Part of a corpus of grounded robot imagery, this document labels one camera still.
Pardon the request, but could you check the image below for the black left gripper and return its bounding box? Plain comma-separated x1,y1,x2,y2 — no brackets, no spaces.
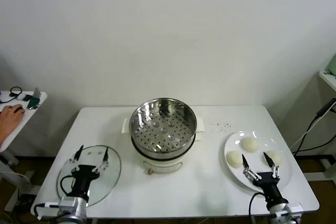
68,144,110,199

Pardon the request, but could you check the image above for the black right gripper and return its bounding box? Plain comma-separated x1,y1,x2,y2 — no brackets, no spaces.
241,152,284,206

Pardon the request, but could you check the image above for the white steamed baozi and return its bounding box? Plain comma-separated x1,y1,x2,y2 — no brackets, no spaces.
262,150,282,167
241,137,260,153
226,151,244,168

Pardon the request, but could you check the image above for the round glass pot lid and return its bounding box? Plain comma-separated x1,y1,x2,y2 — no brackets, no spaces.
56,144,122,208

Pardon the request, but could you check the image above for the perforated steel steamer basket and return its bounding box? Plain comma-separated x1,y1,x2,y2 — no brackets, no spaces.
130,98,197,154

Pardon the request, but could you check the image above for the bare person hand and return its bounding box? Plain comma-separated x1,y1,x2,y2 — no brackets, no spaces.
0,104,26,141

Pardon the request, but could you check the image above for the large white plate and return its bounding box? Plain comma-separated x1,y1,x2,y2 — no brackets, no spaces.
224,130,293,194

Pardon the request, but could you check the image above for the white electric cooker pot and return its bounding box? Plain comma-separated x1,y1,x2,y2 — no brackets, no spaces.
122,118,206,175

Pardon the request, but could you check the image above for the black floor power strip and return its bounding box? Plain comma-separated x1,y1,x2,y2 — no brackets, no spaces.
17,194,40,210

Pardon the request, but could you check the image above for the small white side table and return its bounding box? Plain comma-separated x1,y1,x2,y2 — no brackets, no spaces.
0,90,48,192

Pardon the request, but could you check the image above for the green circuit device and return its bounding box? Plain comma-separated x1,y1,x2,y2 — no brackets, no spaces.
27,97,41,110

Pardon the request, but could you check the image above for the black power adapter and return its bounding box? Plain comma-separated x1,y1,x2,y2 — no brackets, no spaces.
316,98,336,119

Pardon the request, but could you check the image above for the white shelf board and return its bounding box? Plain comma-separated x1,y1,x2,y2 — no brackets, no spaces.
318,69,336,91

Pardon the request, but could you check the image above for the mint green appliance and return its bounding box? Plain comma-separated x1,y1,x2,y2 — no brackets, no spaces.
328,54,336,76

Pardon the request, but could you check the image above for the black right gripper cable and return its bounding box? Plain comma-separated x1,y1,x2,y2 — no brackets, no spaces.
248,193,266,224

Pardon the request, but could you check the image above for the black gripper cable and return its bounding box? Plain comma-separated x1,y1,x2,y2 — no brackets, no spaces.
60,175,77,198
248,193,266,224

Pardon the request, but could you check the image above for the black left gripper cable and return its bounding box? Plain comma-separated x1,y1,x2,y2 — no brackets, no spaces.
60,175,77,198

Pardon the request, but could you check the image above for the white power cable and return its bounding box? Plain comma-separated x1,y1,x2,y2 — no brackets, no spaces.
290,117,321,149

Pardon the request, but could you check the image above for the white plugged arm cable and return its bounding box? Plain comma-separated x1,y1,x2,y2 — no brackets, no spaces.
35,202,60,221

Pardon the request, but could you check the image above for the black power cable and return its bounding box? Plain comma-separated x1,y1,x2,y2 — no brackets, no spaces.
291,115,336,156

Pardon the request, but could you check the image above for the thin black looped cable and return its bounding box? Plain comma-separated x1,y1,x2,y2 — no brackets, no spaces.
0,86,23,103

